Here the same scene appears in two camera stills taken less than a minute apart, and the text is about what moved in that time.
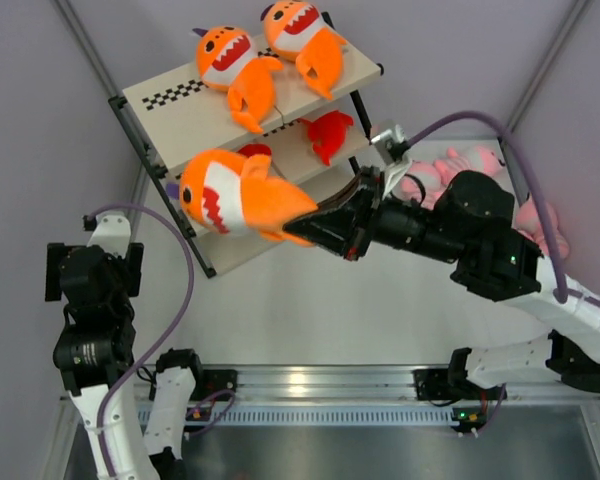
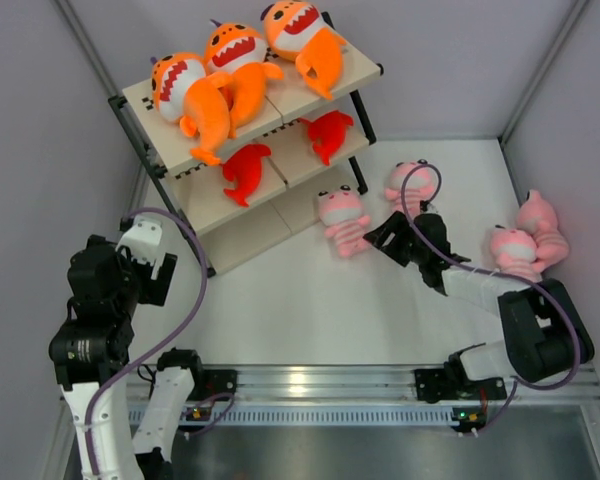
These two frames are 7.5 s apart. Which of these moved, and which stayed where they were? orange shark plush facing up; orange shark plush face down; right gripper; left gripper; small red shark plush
Moved: right gripper; left gripper; orange shark plush face down
Stayed: small red shark plush; orange shark plush facing up
